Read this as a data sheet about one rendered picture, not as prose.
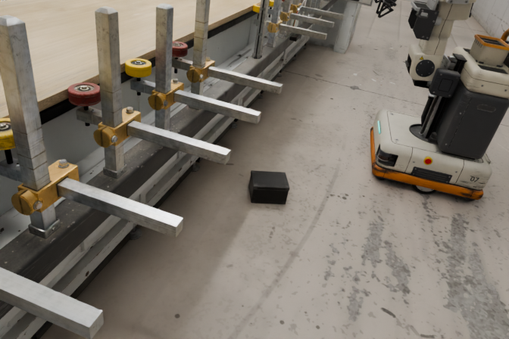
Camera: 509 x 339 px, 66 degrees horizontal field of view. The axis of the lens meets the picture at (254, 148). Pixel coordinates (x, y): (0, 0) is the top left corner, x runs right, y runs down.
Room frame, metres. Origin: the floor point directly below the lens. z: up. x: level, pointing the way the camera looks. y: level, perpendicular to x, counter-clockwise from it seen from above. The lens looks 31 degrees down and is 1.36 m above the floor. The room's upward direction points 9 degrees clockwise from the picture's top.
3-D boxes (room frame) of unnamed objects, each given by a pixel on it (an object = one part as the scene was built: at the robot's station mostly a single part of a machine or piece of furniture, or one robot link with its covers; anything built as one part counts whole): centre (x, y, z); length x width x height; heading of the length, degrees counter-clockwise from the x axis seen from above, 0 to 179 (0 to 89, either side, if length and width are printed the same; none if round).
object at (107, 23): (0.86, 0.37, 0.90); 0.04 x 0.04 x 0.48; 76
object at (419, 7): (2.40, -0.84, 0.99); 0.28 x 0.16 x 0.22; 172
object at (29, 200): (0.64, 0.42, 0.80); 0.14 x 0.06 x 0.05; 166
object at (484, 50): (2.34, -1.24, 0.87); 0.23 x 0.15 x 0.11; 172
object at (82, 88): (0.92, 0.46, 0.85); 0.08 x 0.08 x 0.11
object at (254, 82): (1.36, 0.15, 0.84); 0.43 x 0.03 x 0.04; 76
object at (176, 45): (1.41, 0.34, 0.85); 0.08 x 0.08 x 0.11
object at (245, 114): (1.12, 0.21, 0.83); 0.43 x 0.03 x 0.04; 76
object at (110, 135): (0.88, 0.36, 0.83); 0.14 x 0.06 x 0.05; 166
